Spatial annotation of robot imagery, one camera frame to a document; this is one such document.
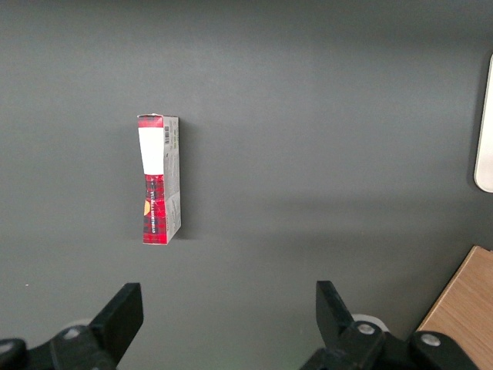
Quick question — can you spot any wooden drawer cabinet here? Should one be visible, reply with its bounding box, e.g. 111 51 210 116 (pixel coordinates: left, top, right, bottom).
415 245 493 370

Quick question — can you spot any red and grey carton box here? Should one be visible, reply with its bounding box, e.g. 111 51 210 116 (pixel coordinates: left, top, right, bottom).
136 112 183 247

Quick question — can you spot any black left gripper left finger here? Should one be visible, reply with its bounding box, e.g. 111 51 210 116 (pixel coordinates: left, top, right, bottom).
0 282 145 370

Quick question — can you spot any beige plastic tray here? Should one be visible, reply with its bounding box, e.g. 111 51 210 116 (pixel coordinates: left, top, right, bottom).
473 52 493 193

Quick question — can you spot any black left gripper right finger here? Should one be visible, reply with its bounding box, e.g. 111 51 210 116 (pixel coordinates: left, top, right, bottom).
298 280 479 370

